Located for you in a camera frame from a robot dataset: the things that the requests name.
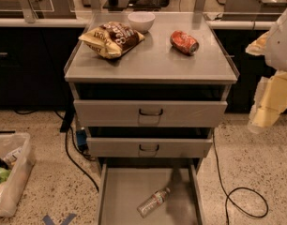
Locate black cable floor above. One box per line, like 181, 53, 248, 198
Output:
211, 131, 270, 225
13, 109, 100, 193

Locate black cable left floor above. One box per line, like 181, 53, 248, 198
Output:
13, 109, 100, 193

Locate blue power box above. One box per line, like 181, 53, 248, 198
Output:
75, 128, 88, 151

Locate crushed red soda can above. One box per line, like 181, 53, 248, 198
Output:
170, 30, 199, 56

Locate clear plastic water bottle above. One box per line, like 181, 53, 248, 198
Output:
137, 187, 171, 218

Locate top drawer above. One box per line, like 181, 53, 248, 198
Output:
74, 99, 227, 128

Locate bottom drawer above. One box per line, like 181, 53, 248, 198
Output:
95, 164, 206, 225

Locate black cable right floor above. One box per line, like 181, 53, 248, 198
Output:
211, 131, 270, 225

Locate drawer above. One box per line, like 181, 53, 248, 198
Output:
95, 164, 206, 225
74, 99, 227, 128
87, 138, 213, 158

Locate grey metal drawer cabinet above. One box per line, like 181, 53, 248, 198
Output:
63, 11, 240, 225

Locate clear plastic bin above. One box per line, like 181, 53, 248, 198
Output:
0, 133, 36, 218

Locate white bowl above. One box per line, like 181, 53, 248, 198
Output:
128, 11, 156, 34

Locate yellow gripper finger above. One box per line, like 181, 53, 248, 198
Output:
246, 32, 268, 56
248, 71, 287, 134

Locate middle drawer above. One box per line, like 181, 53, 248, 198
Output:
87, 138, 213, 158

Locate yellow brown chip bag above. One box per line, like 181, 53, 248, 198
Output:
79, 22, 145, 59

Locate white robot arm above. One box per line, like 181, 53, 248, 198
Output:
246, 8, 287, 134

